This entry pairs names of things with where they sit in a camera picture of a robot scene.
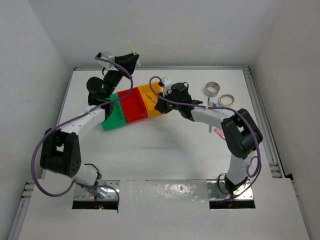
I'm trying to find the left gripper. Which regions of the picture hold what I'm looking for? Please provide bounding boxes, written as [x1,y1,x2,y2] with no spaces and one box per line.
[102,52,138,99]

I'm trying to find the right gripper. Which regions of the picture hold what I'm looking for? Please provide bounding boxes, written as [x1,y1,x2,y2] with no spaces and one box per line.
[155,89,182,113]

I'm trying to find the blue thin pen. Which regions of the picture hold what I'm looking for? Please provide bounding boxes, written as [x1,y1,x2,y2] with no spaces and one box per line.
[146,94,158,104]

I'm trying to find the yellow highlighter pen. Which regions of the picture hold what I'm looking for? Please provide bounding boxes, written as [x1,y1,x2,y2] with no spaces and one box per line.
[127,40,141,67]

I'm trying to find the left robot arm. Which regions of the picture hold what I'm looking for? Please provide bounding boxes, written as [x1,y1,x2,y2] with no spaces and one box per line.
[40,52,139,186]

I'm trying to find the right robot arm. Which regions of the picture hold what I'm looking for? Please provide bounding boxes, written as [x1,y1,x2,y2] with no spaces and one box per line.
[154,78,263,195]

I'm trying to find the yellow plastic bin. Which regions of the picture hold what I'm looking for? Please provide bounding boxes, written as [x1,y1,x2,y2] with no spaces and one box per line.
[138,84,161,117]

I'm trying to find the grey wide tape roll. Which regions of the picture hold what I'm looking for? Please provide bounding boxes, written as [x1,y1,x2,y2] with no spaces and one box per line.
[204,81,221,98]

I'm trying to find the red plastic bin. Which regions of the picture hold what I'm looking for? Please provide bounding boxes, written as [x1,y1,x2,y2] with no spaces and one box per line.
[120,87,148,124]

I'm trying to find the beige masking tape roll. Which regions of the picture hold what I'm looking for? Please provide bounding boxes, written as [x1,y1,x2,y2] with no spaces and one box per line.
[218,94,235,107]

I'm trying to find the green plastic bin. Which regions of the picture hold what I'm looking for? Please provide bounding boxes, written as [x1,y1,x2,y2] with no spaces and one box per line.
[101,101,126,131]

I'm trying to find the pink correction tape case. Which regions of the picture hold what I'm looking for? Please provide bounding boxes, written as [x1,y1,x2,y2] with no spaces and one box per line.
[214,128,226,140]

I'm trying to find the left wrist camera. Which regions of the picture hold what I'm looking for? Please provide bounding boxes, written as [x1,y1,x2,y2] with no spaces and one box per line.
[96,51,118,71]

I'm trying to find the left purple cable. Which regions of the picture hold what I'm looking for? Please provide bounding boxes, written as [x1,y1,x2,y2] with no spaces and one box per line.
[31,55,134,208]

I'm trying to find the purple cable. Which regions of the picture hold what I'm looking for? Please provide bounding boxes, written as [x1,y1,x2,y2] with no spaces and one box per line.
[31,55,134,208]
[148,75,262,201]

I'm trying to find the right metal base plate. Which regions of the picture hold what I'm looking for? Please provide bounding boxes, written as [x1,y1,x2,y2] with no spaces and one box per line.
[207,178,255,201]

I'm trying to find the metal base plate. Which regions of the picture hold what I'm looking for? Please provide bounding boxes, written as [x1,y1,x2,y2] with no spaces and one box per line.
[207,178,255,201]
[73,180,120,202]

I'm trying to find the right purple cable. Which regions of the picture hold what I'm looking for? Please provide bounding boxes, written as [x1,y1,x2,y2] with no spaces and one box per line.
[148,75,262,201]

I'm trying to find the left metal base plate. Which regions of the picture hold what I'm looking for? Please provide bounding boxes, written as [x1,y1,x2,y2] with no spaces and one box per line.
[73,180,120,202]

